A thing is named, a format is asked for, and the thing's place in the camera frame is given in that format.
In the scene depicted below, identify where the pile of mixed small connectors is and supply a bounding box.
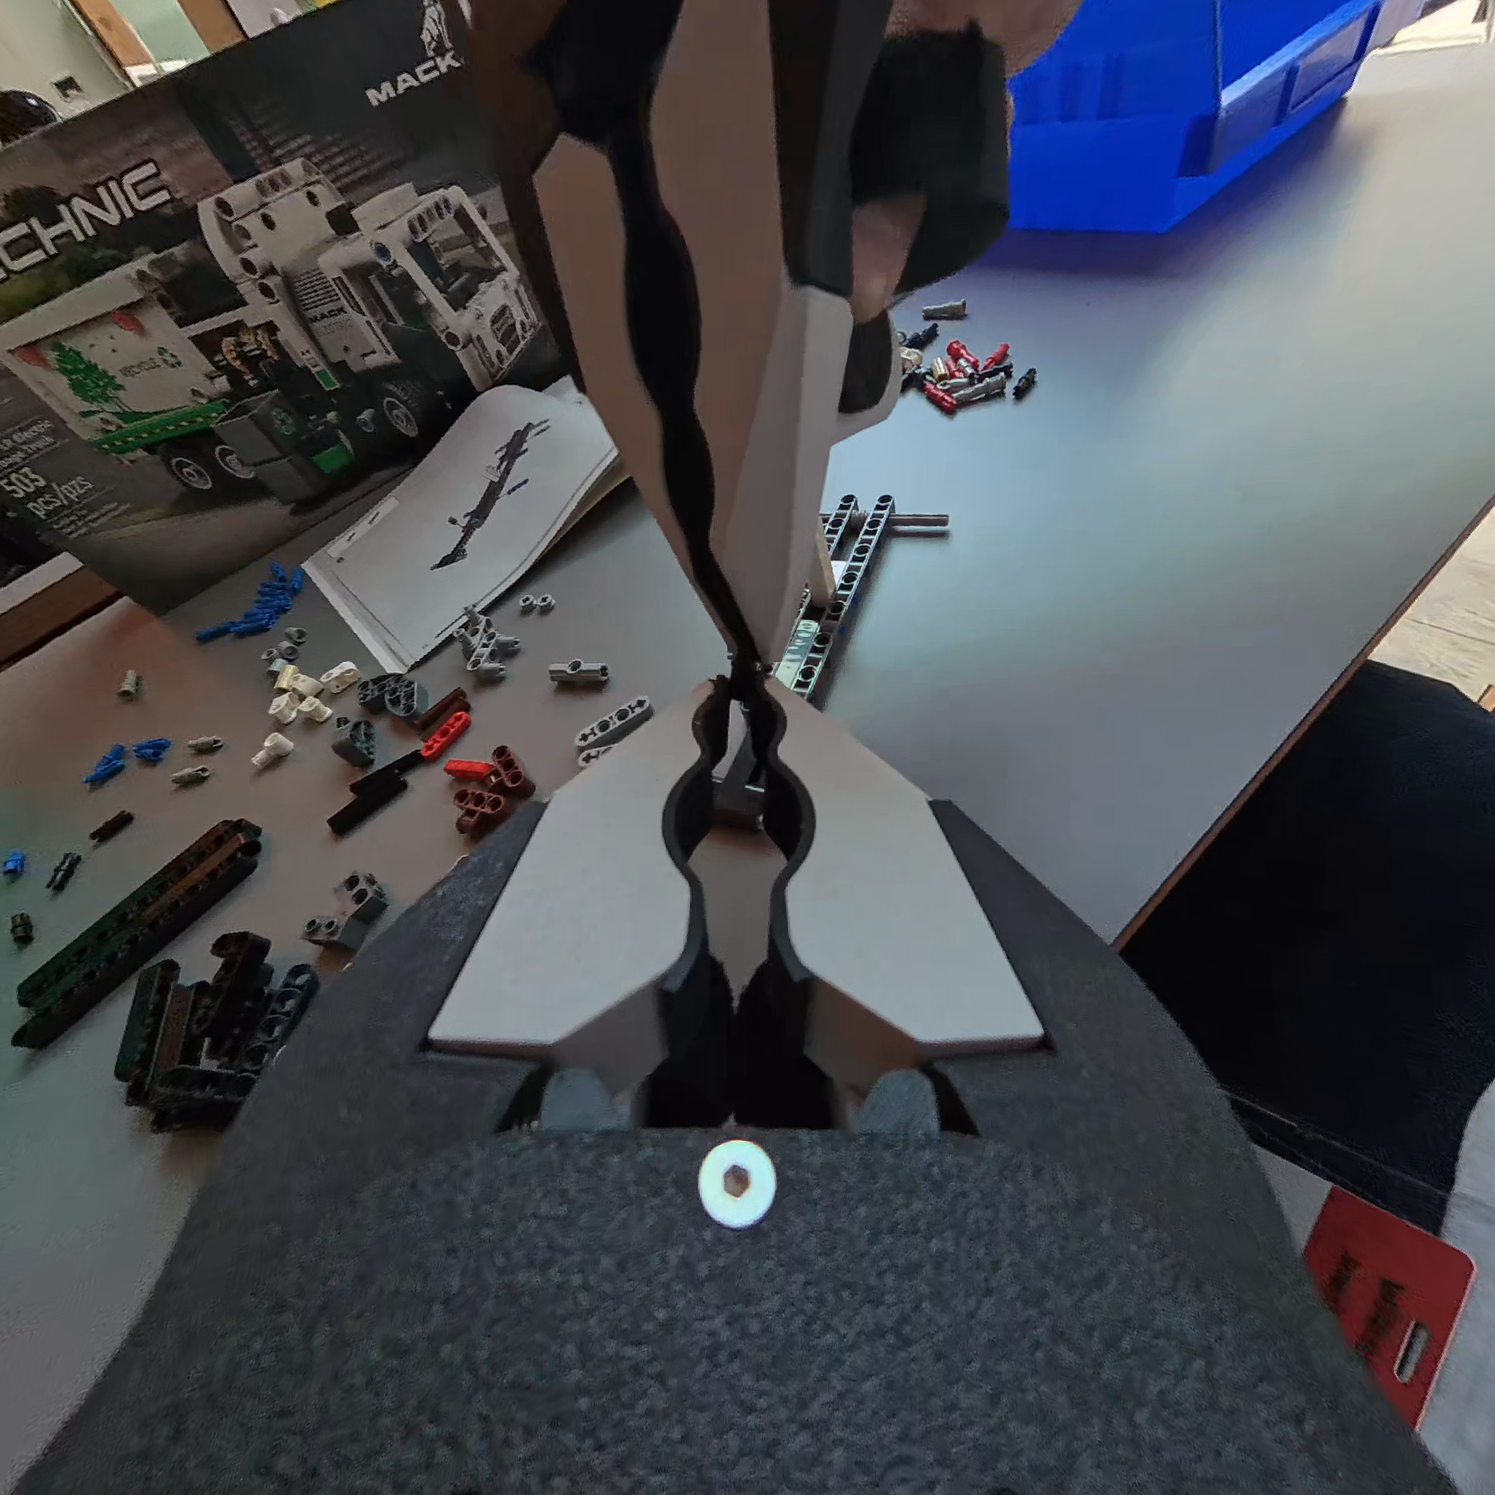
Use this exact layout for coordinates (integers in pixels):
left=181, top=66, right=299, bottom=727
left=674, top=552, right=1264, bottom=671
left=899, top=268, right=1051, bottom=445
left=891, top=325, right=1039, bottom=416

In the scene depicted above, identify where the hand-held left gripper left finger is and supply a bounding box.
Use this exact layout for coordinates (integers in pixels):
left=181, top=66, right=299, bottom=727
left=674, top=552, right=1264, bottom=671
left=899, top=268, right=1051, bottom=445
left=427, top=675, right=738, bottom=1133

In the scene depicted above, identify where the pile of short black beams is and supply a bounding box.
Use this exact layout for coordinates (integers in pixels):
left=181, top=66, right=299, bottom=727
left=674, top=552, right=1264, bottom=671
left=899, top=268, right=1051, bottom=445
left=113, top=930, right=323, bottom=1134

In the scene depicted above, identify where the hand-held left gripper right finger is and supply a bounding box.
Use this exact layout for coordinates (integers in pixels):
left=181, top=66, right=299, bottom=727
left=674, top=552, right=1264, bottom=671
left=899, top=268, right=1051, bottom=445
left=737, top=675, right=1046, bottom=1134

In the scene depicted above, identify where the person's right hand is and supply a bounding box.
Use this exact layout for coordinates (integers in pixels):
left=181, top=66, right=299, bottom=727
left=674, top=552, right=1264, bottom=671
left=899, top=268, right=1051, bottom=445
left=852, top=0, right=1089, bottom=325

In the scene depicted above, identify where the toy truck set box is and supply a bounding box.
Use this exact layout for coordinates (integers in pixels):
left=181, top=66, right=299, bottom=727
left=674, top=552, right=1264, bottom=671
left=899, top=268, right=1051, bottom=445
left=0, top=0, right=583, bottom=616

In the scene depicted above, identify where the pile of blue pins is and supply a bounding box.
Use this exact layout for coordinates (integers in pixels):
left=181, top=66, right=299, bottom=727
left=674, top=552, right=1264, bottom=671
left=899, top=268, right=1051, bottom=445
left=191, top=563, right=307, bottom=647

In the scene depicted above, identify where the red badge tag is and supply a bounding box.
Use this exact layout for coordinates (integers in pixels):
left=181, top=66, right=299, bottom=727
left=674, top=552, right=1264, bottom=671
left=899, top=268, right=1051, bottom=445
left=1300, top=1185, right=1476, bottom=1432

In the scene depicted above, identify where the cluster of white connectors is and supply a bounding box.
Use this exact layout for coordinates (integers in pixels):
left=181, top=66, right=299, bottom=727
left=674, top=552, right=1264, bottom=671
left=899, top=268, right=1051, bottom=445
left=251, top=656, right=361, bottom=768

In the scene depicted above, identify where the blue plastic bin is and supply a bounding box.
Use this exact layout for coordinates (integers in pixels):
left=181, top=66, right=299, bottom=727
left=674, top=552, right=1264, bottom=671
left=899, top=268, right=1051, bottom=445
left=1004, top=0, right=1424, bottom=235

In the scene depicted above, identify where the black chair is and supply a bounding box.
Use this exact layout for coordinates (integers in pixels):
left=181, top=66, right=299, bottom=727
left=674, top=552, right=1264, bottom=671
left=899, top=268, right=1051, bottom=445
left=1115, top=656, right=1495, bottom=1235

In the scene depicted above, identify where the brown flat board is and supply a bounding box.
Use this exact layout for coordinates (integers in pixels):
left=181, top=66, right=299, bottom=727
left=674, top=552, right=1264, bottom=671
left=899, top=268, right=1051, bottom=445
left=0, top=559, right=122, bottom=670

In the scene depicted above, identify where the black grey beam assembly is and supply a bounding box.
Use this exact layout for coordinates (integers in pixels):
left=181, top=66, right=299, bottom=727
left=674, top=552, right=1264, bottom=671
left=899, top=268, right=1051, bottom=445
left=710, top=493, right=952, bottom=833

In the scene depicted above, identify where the long black beam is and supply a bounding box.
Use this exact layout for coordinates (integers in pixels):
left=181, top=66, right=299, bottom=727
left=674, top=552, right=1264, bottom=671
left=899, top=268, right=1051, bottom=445
left=17, top=817, right=261, bottom=1007
left=13, top=834, right=263, bottom=1050

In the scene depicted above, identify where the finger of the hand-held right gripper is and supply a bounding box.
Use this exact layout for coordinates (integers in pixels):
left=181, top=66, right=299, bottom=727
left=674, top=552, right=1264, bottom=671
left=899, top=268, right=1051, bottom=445
left=530, top=132, right=751, bottom=675
left=647, top=0, right=903, bottom=671

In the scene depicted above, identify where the instruction booklet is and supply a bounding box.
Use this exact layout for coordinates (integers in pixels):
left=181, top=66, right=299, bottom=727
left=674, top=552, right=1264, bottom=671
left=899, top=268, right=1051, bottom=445
left=303, top=380, right=627, bottom=675

